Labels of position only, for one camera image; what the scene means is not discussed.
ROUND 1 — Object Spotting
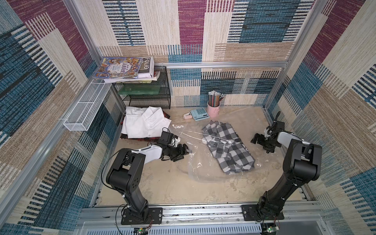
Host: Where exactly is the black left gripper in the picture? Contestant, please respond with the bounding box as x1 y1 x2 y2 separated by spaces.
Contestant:
166 143 192 162

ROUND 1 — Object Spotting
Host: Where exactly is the black folio book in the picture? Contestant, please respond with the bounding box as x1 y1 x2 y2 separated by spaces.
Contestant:
101 56 161 83

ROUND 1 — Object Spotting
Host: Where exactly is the coloured pencils bundle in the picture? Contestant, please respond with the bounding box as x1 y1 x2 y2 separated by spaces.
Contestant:
208 91 225 107

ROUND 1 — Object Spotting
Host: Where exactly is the teal desk calculator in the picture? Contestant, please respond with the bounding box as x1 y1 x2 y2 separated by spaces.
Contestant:
190 108 209 121

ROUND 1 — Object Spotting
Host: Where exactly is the white wire mesh basket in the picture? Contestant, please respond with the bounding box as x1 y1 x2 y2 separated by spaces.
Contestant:
64 82 111 131

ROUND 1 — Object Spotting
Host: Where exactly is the pink metal pencil bucket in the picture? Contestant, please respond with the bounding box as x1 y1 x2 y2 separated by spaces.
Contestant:
207 103 220 118

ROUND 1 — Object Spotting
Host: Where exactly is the black wire shelf rack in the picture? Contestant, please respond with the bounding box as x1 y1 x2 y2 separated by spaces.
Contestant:
114 66 171 109

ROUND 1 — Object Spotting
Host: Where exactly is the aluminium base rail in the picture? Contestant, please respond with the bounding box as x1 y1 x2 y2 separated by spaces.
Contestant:
73 201 334 235

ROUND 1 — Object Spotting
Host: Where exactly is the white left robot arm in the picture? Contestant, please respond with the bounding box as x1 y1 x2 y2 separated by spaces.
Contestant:
105 131 190 226

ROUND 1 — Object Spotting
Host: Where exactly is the colourful illustrated book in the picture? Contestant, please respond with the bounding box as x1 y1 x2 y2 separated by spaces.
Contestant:
94 57 143 79

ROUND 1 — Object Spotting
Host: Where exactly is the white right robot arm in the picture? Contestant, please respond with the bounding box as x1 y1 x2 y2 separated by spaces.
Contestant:
243 120 323 221

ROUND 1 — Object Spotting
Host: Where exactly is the clear plastic vacuum bag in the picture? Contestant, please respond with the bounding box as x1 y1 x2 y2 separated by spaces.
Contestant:
170 106 282 183

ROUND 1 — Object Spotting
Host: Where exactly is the green flat box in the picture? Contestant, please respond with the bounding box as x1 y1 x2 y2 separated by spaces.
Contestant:
118 85 161 96

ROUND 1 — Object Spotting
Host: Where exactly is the small white pink eraser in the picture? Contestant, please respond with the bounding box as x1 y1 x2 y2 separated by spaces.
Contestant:
183 113 193 119

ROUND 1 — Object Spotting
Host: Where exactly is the grey white checked shirt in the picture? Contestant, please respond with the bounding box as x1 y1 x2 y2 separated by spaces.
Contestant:
202 120 255 175

